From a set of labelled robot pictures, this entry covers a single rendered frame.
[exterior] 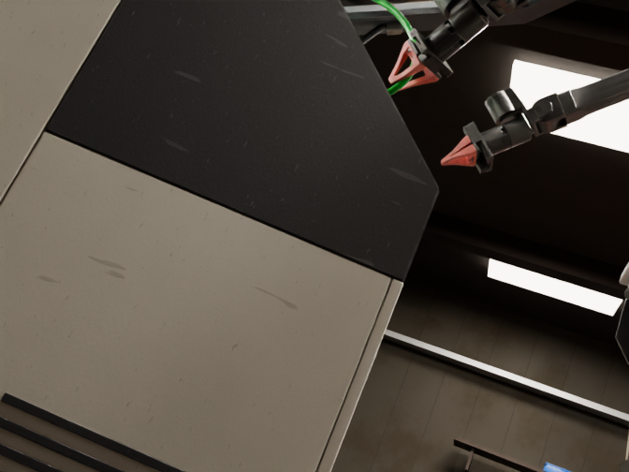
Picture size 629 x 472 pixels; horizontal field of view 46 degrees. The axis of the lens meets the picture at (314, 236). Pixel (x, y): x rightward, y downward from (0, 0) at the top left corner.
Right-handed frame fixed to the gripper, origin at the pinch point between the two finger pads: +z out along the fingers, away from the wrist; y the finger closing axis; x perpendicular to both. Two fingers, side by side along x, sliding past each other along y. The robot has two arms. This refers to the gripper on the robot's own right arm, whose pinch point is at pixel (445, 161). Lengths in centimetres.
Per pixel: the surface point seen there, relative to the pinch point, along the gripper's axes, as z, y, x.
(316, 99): 25, -7, 52
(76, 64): 58, 10, 60
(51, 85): 62, 7, 61
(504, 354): -118, 83, -674
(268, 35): 28, 6, 54
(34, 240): 71, -15, 59
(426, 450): 2, 22, -675
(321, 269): 35, -32, 49
